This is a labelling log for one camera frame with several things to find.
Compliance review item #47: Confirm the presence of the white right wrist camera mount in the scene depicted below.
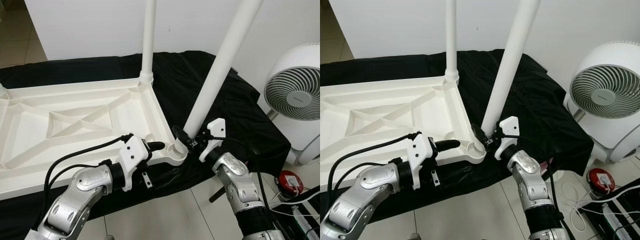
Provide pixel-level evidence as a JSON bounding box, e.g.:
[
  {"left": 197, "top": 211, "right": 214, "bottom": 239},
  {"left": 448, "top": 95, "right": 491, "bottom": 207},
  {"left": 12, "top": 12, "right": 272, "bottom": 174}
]
[
  {"left": 199, "top": 118, "right": 227, "bottom": 163},
  {"left": 494, "top": 116, "right": 521, "bottom": 162}
]

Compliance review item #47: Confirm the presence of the red round device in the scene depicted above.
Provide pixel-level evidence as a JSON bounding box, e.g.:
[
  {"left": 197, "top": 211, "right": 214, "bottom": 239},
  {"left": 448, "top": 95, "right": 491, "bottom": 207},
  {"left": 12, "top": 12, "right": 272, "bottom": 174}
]
[
  {"left": 587, "top": 168, "right": 617, "bottom": 196},
  {"left": 276, "top": 170, "right": 304, "bottom": 197}
]

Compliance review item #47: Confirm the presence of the white floor cable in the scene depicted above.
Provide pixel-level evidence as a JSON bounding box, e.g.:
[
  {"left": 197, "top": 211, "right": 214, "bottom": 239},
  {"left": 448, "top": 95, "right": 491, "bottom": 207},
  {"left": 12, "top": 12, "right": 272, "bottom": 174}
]
[
  {"left": 562, "top": 180, "right": 593, "bottom": 231},
  {"left": 265, "top": 192, "right": 301, "bottom": 221}
]

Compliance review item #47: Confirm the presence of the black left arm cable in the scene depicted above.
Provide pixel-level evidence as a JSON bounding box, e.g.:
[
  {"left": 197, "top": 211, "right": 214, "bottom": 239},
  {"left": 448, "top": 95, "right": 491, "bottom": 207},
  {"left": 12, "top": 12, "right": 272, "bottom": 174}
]
[
  {"left": 327, "top": 131, "right": 423, "bottom": 193},
  {"left": 37, "top": 132, "right": 135, "bottom": 221}
]

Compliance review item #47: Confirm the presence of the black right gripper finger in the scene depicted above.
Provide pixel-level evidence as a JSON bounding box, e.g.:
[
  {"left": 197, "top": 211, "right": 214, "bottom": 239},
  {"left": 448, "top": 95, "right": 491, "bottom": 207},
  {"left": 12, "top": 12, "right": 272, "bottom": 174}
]
[
  {"left": 471, "top": 123, "right": 488, "bottom": 147},
  {"left": 172, "top": 125, "right": 192, "bottom": 149}
]

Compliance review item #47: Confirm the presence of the black storage case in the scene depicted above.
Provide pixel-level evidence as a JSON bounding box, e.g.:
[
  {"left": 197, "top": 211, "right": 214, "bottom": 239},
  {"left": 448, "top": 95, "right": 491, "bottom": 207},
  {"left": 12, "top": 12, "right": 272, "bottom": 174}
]
[
  {"left": 270, "top": 187, "right": 321, "bottom": 240},
  {"left": 575, "top": 185, "right": 640, "bottom": 240}
]

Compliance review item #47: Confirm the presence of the white round floor fan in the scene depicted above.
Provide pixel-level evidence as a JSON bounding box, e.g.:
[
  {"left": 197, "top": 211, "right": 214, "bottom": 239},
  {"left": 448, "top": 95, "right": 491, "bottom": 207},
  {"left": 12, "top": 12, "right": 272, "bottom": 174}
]
[
  {"left": 263, "top": 44, "right": 321, "bottom": 166},
  {"left": 564, "top": 41, "right": 640, "bottom": 165}
]

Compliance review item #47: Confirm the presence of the black table cloth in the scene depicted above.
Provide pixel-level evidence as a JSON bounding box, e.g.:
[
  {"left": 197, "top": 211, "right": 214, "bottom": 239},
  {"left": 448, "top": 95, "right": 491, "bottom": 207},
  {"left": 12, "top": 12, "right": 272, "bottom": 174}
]
[
  {"left": 0, "top": 50, "right": 292, "bottom": 238},
  {"left": 320, "top": 49, "right": 596, "bottom": 226}
]

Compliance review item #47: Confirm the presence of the white plastic table top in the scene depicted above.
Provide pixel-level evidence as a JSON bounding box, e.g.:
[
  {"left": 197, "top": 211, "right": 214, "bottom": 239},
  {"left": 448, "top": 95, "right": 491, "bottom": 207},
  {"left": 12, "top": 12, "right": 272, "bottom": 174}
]
[
  {"left": 0, "top": 77, "right": 188, "bottom": 202},
  {"left": 320, "top": 77, "right": 487, "bottom": 193}
]

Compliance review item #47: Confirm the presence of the black table leg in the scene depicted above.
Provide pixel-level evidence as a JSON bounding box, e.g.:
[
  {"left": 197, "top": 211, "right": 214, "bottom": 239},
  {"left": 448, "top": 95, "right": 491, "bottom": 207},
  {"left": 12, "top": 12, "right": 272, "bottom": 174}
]
[{"left": 208, "top": 186, "right": 228, "bottom": 203}]

